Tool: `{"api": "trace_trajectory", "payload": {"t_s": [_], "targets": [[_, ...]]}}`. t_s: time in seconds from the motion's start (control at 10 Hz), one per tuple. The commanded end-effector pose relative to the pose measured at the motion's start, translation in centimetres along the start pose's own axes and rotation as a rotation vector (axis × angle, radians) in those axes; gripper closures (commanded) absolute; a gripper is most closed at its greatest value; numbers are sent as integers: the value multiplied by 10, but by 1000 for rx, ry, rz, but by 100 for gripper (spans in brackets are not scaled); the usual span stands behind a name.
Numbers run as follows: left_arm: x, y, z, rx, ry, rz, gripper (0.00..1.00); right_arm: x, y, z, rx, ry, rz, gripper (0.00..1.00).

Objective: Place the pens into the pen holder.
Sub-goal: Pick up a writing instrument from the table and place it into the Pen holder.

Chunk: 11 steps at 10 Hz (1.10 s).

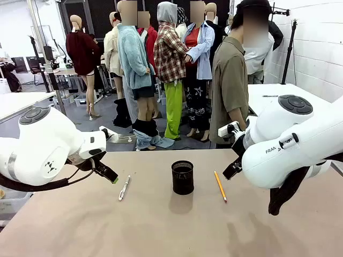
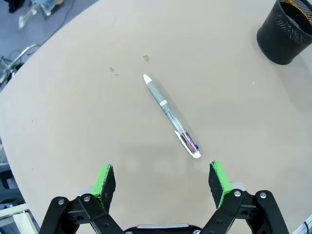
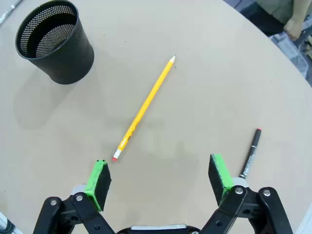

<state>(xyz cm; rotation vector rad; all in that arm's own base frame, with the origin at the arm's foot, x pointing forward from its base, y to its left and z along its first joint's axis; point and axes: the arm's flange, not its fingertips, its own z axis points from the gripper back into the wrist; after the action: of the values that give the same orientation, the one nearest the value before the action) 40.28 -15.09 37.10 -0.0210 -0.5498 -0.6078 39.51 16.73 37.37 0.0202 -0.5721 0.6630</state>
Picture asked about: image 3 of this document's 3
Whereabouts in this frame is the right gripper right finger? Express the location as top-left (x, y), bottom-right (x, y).
top-left (199, 153), bottom-right (293, 234)

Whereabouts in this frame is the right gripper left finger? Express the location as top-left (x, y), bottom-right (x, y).
top-left (33, 159), bottom-right (117, 234)

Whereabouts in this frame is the black marker pen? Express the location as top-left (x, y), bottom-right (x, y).
top-left (239, 127), bottom-right (262, 180)

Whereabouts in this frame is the yellow pencil pink eraser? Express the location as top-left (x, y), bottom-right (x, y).
top-left (112, 55), bottom-right (176, 162)

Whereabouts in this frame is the grey pen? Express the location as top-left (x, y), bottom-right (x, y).
top-left (0, 0), bottom-right (24, 25)

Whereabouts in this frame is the person's left forearm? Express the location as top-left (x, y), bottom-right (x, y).
top-left (291, 0), bottom-right (308, 22)

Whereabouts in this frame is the black mesh pen holder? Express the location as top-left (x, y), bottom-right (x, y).
top-left (15, 0), bottom-right (95, 85)

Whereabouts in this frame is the person's left hand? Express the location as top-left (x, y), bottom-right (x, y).
top-left (283, 18), bottom-right (306, 41)

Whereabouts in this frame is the clear plastic storage bin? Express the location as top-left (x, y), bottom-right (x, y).
top-left (269, 31), bottom-right (312, 87)

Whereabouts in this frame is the person in olive shirt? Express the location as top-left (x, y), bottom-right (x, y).
top-left (223, 0), bottom-right (312, 37)

